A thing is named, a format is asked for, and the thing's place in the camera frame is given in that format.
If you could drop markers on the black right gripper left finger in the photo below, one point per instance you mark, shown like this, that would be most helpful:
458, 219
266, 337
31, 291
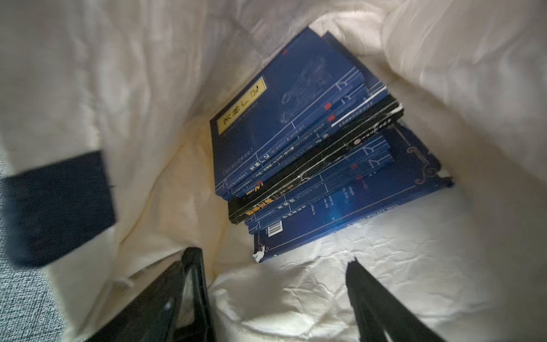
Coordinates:
153, 315

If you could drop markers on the black cover book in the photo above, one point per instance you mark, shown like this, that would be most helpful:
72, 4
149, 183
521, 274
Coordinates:
317, 159

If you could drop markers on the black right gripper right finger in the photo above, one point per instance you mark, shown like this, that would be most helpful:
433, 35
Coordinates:
379, 315

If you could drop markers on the cream canvas tote bag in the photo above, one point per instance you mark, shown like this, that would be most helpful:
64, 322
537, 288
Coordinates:
137, 81

